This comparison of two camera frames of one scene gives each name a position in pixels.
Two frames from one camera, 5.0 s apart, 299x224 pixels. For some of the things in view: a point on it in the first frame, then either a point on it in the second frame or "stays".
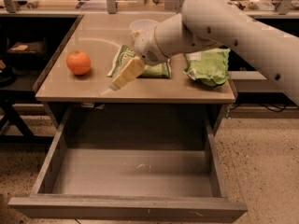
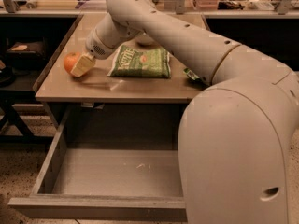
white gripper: (147, 48) to (94, 47)
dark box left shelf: (26, 54) stays
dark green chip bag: (163, 71) stays
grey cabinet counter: (78, 74) stays
